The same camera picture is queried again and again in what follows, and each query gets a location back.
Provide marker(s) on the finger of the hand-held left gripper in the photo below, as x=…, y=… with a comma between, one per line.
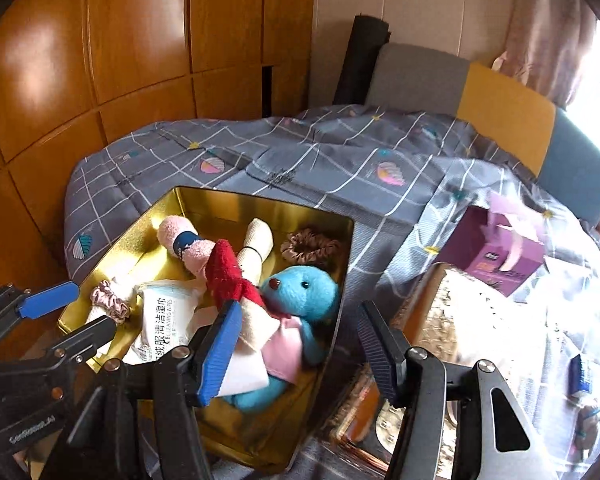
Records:
x=50, y=300
x=77, y=340

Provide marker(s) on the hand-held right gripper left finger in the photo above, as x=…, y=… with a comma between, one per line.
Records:
x=220, y=350

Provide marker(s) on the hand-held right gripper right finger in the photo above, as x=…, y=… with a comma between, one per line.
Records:
x=375, y=355

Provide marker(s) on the pink satin scrunchie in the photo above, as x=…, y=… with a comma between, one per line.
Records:
x=112, y=305

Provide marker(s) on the white wet wipes packet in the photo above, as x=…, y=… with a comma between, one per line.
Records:
x=165, y=315

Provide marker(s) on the red and white fluffy sock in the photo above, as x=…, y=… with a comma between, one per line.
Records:
x=227, y=270

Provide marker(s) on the blue teddy bear plush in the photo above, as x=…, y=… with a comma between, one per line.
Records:
x=300, y=300

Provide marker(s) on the beige mesh sock roll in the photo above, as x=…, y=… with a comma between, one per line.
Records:
x=257, y=235

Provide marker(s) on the brown satin scrunchie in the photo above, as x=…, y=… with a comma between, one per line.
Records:
x=292, y=249

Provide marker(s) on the pink fluffy sock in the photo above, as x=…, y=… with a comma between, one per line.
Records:
x=172, y=230

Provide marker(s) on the gold tin box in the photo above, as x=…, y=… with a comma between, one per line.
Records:
x=190, y=205

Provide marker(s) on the decorated gold tin lid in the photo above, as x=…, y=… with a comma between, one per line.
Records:
x=455, y=310

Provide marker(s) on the purple cardboard box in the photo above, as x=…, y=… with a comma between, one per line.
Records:
x=475, y=240

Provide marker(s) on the grey printed blanket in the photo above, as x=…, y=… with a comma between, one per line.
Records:
x=330, y=170

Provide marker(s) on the blue tissue pack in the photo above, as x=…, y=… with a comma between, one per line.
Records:
x=578, y=375

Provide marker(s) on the wooden wardrobe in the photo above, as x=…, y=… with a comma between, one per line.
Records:
x=130, y=35

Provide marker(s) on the multicolour padded headboard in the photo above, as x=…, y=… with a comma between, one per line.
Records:
x=505, y=105

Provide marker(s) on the black rolled mat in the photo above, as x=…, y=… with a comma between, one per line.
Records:
x=362, y=55

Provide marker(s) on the beige curtain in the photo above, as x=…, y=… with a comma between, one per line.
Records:
x=545, y=20

